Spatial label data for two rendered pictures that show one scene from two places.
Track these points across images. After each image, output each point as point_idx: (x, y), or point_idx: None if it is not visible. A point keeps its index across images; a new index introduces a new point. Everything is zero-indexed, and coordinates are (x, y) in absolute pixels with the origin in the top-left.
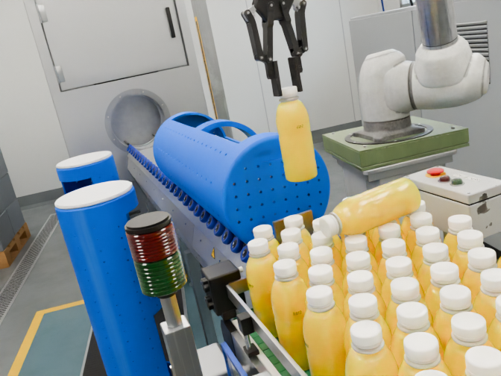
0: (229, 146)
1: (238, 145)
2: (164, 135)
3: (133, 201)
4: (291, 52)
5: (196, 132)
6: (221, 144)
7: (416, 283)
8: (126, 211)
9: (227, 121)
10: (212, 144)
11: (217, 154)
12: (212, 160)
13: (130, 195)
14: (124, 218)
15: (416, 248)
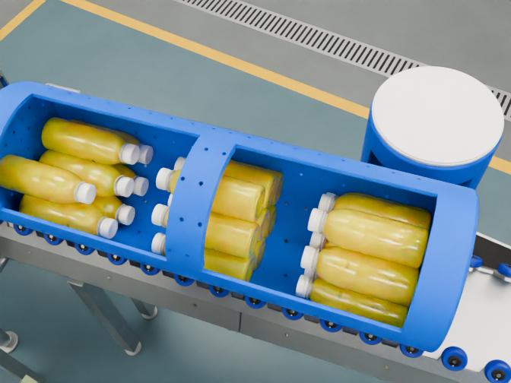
0: (49, 93)
1: (28, 91)
2: (391, 169)
3: (386, 159)
4: None
5: (209, 133)
6: (80, 99)
7: None
8: (372, 148)
9: (179, 173)
10: (108, 105)
11: (77, 94)
12: (87, 95)
13: (386, 151)
14: (368, 148)
15: None
